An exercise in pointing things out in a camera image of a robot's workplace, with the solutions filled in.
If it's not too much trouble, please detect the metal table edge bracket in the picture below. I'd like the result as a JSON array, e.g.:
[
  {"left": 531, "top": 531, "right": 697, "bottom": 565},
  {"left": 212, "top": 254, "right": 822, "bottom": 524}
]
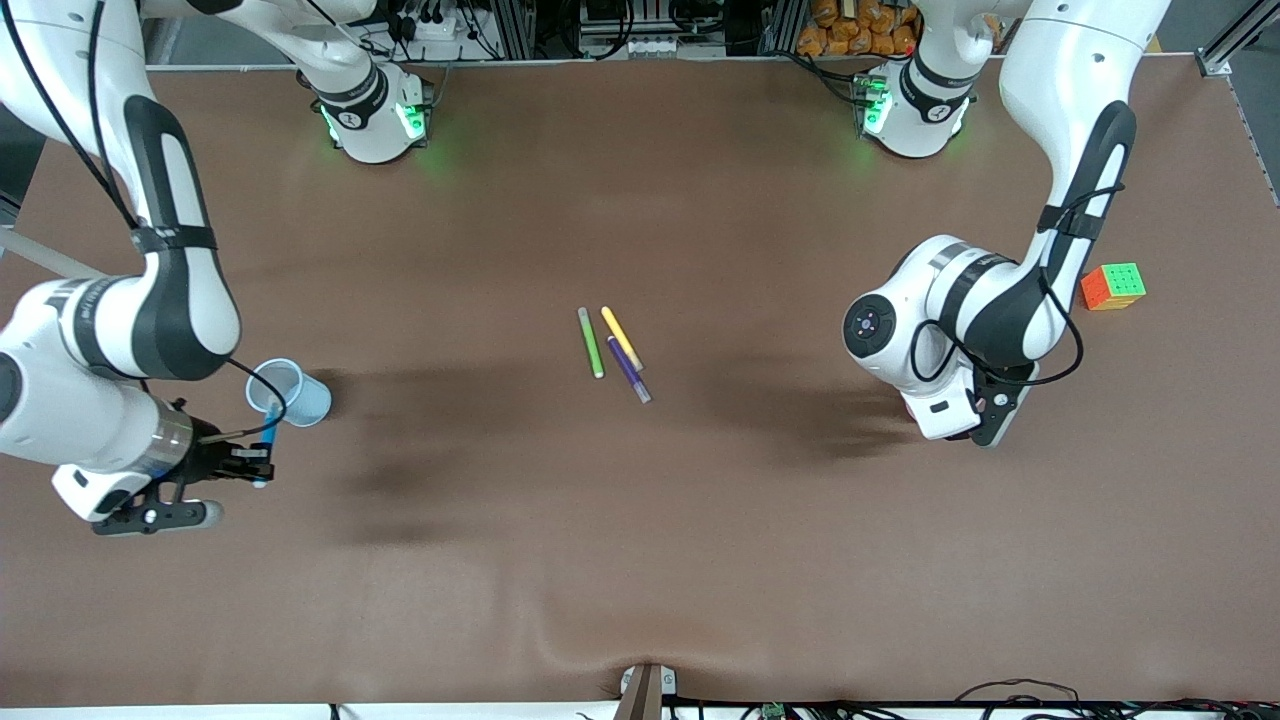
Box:
[{"left": 618, "top": 663, "right": 678, "bottom": 720}]

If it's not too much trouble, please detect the blue marker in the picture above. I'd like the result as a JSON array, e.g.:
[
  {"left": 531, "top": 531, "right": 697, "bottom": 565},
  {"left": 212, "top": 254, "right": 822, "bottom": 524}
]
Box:
[{"left": 253, "top": 400, "right": 283, "bottom": 489}]

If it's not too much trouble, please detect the yellow marker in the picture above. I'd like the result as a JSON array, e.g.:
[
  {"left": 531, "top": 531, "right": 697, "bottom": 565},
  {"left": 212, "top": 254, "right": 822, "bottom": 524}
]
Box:
[{"left": 600, "top": 305, "right": 645, "bottom": 372}]

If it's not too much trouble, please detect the green marker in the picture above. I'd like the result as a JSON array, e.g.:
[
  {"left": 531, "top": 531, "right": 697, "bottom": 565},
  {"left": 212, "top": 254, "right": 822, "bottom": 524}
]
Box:
[{"left": 577, "top": 306, "right": 606, "bottom": 379}]

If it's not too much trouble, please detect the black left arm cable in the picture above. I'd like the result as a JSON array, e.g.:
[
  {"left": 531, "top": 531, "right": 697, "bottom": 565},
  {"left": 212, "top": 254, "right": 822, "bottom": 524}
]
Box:
[{"left": 910, "top": 180, "right": 1127, "bottom": 388}]

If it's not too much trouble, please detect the light blue mesh cup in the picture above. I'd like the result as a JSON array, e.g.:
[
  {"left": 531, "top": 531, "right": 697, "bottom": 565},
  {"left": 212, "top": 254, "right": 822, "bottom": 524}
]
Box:
[{"left": 245, "top": 357, "right": 333, "bottom": 429}]

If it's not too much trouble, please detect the purple marker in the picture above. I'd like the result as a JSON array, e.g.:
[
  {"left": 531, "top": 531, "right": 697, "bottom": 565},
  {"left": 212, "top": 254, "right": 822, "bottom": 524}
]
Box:
[{"left": 607, "top": 335, "right": 653, "bottom": 405}]

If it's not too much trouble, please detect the aluminium corner profile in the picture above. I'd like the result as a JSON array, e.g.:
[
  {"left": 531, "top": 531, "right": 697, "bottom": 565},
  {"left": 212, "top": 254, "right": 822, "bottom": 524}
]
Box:
[{"left": 1195, "top": 0, "right": 1280, "bottom": 79}]

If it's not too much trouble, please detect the orange packets pile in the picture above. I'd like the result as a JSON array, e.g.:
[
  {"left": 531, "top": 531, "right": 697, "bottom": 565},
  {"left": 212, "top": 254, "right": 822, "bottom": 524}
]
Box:
[{"left": 797, "top": 0, "right": 919, "bottom": 58}]

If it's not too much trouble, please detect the aluminium frame post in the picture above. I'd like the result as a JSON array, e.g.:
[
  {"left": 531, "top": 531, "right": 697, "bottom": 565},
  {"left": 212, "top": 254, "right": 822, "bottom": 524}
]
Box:
[
  {"left": 760, "top": 0, "right": 807, "bottom": 57},
  {"left": 490, "top": 0, "right": 536, "bottom": 61}
]

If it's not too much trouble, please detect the black floor cables bundle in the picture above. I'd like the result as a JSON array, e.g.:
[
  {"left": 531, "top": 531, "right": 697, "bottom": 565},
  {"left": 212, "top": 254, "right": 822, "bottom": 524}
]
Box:
[{"left": 955, "top": 678, "right": 1280, "bottom": 720}]

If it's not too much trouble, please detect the white stand with rod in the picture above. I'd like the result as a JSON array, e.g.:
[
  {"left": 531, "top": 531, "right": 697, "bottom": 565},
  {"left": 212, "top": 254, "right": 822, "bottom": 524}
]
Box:
[{"left": 0, "top": 228, "right": 106, "bottom": 283}]

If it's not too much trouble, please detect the colourful puzzle cube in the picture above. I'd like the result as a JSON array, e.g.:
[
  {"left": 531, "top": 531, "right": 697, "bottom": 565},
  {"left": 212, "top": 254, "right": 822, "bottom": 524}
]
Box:
[{"left": 1080, "top": 262, "right": 1148, "bottom": 312}]

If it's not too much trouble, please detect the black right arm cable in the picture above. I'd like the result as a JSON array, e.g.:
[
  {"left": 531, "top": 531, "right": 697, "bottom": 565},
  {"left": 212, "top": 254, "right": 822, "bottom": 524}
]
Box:
[{"left": 0, "top": 0, "right": 291, "bottom": 446}]

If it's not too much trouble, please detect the white power strip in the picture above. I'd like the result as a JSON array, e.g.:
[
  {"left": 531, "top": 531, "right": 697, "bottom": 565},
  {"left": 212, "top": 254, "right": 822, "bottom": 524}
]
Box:
[{"left": 393, "top": 5, "right": 471, "bottom": 43}]

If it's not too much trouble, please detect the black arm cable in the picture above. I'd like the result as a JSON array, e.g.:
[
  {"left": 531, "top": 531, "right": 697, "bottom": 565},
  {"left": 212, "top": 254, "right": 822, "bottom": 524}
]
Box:
[
  {"left": 0, "top": 0, "right": 291, "bottom": 446},
  {"left": 910, "top": 180, "right": 1127, "bottom": 388}
]

